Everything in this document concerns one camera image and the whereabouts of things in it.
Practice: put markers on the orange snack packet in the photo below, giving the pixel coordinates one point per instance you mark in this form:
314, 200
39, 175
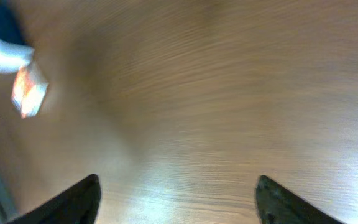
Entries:
29, 90

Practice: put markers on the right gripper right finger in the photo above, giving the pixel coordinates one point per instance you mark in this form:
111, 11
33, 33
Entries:
278, 205

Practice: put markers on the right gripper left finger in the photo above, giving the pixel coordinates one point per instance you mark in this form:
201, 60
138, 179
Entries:
78, 204

